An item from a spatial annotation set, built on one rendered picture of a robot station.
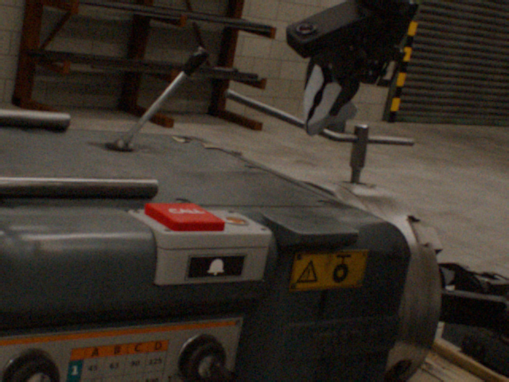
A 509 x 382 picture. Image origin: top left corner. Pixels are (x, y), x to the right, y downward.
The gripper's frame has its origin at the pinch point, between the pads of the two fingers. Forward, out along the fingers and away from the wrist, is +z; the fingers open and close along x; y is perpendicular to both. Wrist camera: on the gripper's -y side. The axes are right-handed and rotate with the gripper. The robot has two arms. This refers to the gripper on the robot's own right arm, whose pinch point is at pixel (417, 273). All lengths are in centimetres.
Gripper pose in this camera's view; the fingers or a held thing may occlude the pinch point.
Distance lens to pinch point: 165.7
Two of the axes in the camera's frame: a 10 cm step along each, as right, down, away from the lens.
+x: 1.9, -9.6, -2.2
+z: -5.7, -2.9, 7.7
